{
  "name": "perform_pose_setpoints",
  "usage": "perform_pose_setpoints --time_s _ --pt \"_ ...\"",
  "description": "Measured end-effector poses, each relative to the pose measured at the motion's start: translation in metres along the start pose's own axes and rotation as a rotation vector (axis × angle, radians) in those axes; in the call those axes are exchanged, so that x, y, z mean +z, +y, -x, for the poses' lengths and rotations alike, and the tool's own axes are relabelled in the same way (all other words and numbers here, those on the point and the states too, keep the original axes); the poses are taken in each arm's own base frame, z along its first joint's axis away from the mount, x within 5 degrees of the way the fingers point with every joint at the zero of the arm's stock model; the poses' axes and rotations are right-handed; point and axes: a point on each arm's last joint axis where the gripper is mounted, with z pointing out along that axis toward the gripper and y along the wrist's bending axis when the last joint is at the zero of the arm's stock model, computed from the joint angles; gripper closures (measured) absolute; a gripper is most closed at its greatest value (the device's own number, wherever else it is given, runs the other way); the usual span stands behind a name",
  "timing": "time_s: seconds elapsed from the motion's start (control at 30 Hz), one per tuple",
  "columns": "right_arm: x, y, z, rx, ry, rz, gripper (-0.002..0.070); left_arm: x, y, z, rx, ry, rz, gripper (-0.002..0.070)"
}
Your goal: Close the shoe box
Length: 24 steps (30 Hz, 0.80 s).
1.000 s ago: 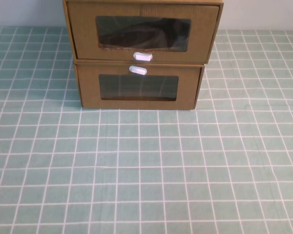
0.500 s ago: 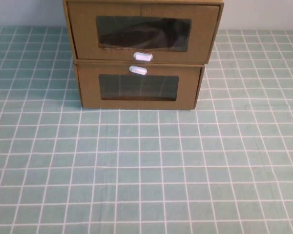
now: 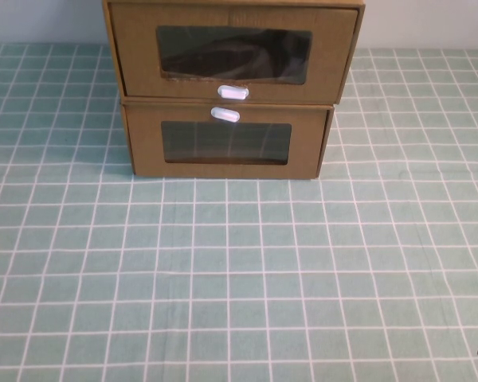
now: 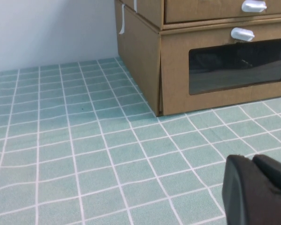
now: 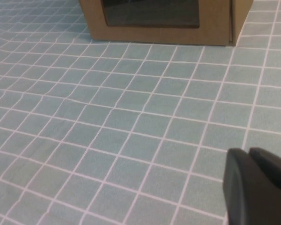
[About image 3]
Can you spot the cardboard drawer with wide window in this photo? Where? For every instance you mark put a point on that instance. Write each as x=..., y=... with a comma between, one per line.
x=143, y=79

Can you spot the cardboard shoe box shell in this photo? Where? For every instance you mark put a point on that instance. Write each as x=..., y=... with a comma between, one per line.
x=231, y=1
x=163, y=103

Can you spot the cardboard drawer with small window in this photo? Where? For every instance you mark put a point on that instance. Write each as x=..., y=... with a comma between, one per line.
x=143, y=153

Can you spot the green checked tablecloth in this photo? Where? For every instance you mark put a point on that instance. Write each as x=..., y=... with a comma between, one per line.
x=231, y=298

